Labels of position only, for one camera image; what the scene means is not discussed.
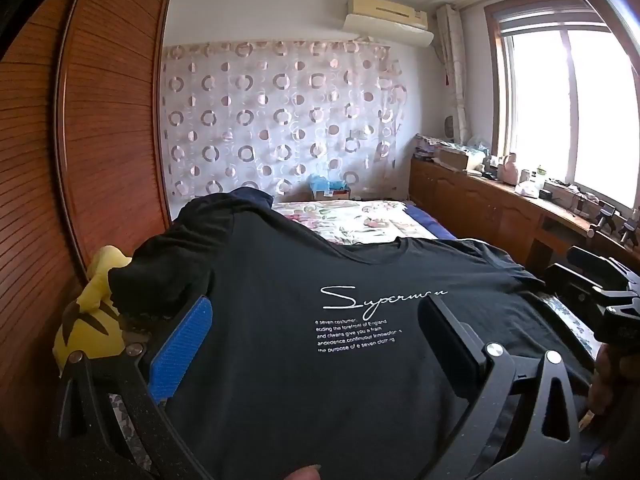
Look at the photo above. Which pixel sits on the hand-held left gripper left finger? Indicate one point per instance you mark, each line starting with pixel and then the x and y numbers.
pixel 182 345

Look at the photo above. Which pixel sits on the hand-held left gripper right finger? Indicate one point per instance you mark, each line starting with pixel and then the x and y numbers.
pixel 450 345

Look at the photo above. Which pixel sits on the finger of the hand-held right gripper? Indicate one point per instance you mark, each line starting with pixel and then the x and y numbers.
pixel 585 258
pixel 567 280

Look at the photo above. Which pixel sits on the black printed t-shirt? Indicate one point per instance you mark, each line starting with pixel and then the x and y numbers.
pixel 300 385

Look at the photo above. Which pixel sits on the person's right hand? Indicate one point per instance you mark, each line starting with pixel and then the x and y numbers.
pixel 602 385

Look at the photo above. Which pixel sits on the person's left hand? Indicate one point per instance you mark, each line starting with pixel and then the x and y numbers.
pixel 306 473

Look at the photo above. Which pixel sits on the blue floral white sheet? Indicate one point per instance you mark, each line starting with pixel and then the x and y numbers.
pixel 575 325

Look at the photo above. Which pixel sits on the white plastic bag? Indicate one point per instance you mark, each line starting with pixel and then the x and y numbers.
pixel 527 190

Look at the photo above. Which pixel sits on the yellow plush toy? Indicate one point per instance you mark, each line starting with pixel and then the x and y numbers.
pixel 92 310

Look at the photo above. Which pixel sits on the long wooden cabinet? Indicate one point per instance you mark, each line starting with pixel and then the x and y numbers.
pixel 475 210

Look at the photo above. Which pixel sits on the pink bottle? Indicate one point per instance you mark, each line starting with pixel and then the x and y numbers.
pixel 510 169

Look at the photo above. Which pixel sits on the navy blue bed sheet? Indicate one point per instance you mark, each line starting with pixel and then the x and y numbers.
pixel 430 225

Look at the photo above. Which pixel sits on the floral bed blanket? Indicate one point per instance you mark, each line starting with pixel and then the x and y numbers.
pixel 350 220

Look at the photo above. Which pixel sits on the navy blue garment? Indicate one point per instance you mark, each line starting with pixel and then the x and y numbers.
pixel 250 197

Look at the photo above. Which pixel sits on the open cardboard box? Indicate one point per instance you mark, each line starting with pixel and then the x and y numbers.
pixel 456 158

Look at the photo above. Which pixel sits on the window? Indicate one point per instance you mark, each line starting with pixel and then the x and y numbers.
pixel 540 100

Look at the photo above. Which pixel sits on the small cardboard box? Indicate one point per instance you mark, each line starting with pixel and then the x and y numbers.
pixel 337 195

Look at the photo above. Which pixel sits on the pile of printed bags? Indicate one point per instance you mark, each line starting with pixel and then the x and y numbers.
pixel 426 146

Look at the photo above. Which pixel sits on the blue plastic packet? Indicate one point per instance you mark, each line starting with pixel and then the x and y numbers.
pixel 325 184

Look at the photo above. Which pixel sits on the tied pale window curtain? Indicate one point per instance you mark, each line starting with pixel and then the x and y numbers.
pixel 452 60

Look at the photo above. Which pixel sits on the wooden slatted wardrobe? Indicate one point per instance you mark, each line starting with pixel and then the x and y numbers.
pixel 110 110

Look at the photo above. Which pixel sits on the black camera clamp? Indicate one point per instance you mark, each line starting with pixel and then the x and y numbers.
pixel 629 232
pixel 605 217

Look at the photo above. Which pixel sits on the circle patterned wall cloth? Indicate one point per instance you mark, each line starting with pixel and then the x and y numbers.
pixel 275 110

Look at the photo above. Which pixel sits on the wall air conditioner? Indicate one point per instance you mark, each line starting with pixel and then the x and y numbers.
pixel 387 17

